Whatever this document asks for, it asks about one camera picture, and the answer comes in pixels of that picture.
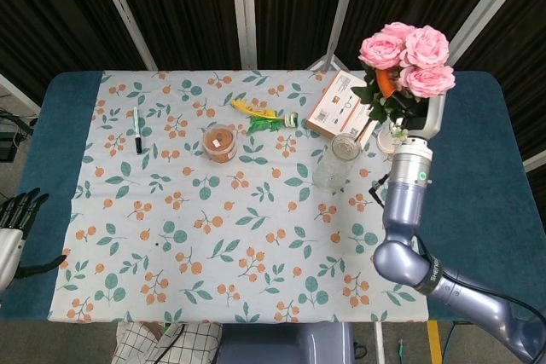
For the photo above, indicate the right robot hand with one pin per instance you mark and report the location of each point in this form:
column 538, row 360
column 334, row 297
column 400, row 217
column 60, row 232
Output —
column 435, row 117

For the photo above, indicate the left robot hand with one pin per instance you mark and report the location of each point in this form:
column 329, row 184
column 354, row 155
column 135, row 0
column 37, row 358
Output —
column 10, row 244

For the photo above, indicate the pink rose bouquet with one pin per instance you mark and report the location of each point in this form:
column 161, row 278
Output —
column 422, row 48

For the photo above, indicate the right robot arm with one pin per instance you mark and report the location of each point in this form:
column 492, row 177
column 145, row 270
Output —
column 409, row 202

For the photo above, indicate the clear glass jar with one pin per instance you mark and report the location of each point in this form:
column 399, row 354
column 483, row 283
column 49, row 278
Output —
column 332, row 168

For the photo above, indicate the blue table cover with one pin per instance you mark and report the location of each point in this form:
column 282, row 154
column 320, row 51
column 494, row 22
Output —
column 469, row 168

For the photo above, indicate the white orange cardboard box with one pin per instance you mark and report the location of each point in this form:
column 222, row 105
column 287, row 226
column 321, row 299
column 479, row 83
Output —
column 337, row 104

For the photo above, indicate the black equipment box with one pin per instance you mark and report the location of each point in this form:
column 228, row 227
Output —
column 10, row 142

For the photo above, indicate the green black marker pen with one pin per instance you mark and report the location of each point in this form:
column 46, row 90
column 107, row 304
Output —
column 137, row 129

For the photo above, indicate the yellow green feather shuttlecock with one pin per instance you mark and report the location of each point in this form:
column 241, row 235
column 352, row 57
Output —
column 262, row 124

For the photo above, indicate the white black checkered cloth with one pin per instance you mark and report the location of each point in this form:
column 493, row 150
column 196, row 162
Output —
column 192, row 338

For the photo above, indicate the floral orange-berry tablecloth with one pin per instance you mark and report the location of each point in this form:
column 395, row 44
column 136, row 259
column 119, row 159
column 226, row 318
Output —
column 239, row 193

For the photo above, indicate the clear jar of rubber bands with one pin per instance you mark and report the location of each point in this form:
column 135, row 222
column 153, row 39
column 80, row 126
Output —
column 219, row 142

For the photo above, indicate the white table leg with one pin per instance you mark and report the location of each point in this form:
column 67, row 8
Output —
column 379, row 342

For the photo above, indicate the blue-grey robot torso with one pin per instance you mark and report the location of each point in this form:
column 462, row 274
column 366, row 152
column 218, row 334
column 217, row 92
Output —
column 290, row 344

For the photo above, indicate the dark brown ribbed partition panel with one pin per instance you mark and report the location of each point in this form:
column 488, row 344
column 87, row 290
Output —
column 183, row 6

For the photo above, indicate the white partition post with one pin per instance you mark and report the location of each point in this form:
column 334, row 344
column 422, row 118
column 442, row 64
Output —
column 17, row 91
column 343, row 10
column 243, row 10
column 535, row 160
column 123, row 14
column 482, row 10

